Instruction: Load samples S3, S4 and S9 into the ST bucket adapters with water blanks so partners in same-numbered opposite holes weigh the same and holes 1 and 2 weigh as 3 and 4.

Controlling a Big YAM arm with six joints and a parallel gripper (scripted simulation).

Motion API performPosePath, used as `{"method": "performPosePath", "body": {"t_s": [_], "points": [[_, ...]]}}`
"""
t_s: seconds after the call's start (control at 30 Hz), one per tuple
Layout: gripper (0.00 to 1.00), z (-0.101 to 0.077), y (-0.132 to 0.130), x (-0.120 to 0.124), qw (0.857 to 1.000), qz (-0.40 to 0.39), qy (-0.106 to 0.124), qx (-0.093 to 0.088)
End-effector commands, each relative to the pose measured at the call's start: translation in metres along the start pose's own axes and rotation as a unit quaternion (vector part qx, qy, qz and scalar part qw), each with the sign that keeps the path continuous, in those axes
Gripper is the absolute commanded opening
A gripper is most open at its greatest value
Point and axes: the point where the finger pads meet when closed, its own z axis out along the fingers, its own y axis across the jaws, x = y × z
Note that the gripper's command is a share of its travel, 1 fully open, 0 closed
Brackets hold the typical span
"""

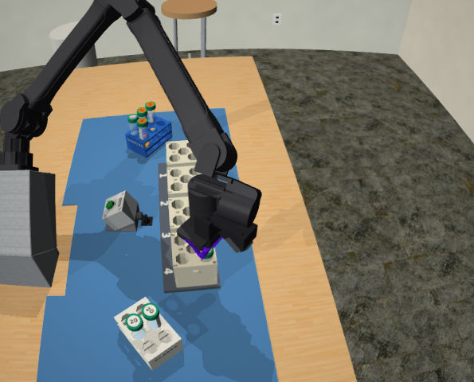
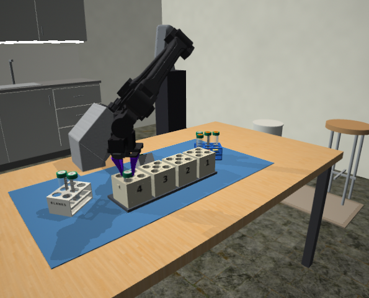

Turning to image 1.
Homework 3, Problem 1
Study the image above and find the blue tube rack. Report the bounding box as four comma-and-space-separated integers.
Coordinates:
125, 116, 172, 158

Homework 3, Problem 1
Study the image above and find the beige bucket adapter with round holes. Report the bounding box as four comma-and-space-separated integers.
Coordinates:
167, 166, 202, 198
168, 197, 190, 233
166, 140, 196, 167

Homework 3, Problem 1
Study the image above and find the blue bench mat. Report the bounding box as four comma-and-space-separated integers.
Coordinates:
37, 115, 278, 382

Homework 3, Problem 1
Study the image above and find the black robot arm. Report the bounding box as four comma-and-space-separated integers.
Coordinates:
0, 0, 262, 253

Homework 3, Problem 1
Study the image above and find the white tube rack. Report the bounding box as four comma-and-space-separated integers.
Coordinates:
114, 297, 183, 371

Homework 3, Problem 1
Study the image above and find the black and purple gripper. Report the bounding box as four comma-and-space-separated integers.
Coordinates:
177, 206, 222, 259

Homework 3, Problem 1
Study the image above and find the beige block with round holes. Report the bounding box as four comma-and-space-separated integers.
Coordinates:
170, 232, 217, 288

